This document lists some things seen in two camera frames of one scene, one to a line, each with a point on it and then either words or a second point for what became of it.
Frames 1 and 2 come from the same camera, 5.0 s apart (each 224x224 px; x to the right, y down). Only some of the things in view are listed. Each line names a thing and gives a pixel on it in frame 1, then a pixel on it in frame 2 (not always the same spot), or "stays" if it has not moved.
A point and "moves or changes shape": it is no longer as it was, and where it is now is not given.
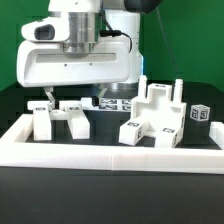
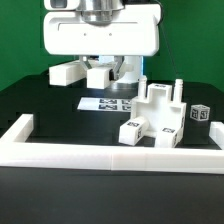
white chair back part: x=71 y=111 moves or changes shape
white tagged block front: x=133 y=130 stays
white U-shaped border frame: x=16 y=152 stays
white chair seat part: x=159 y=108 stays
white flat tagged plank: x=107 y=104 stays
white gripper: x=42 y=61 -> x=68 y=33
